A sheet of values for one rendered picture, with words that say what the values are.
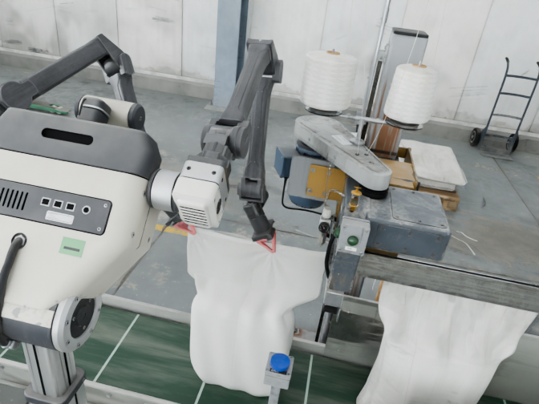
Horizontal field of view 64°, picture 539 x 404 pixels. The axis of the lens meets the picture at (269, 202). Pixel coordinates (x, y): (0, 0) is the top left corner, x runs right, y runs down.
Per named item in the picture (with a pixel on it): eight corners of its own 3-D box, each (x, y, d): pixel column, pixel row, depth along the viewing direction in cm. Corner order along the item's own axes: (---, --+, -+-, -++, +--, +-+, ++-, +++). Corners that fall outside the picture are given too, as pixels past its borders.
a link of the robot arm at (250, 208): (238, 206, 138) (253, 202, 135) (245, 195, 143) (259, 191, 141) (247, 224, 140) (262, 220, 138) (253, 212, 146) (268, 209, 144)
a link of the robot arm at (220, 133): (200, 147, 99) (222, 150, 98) (213, 115, 104) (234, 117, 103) (209, 171, 107) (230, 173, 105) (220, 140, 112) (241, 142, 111)
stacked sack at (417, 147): (392, 160, 449) (395, 146, 441) (392, 146, 485) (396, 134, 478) (457, 172, 437) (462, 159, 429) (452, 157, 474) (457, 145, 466)
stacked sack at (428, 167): (395, 177, 410) (398, 163, 403) (394, 160, 448) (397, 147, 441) (466, 191, 400) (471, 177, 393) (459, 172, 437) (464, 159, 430)
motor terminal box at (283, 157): (278, 184, 160) (282, 156, 154) (271, 173, 169) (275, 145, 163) (299, 184, 163) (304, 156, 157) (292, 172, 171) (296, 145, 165)
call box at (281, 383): (262, 384, 132) (264, 370, 129) (267, 363, 139) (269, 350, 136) (288, 390, 131) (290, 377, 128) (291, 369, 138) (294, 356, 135)
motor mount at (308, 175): (285, 195, 161) (291, 156, 153) (288, 188, 166) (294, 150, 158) (361, 210, 157) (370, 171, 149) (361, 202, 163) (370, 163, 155)
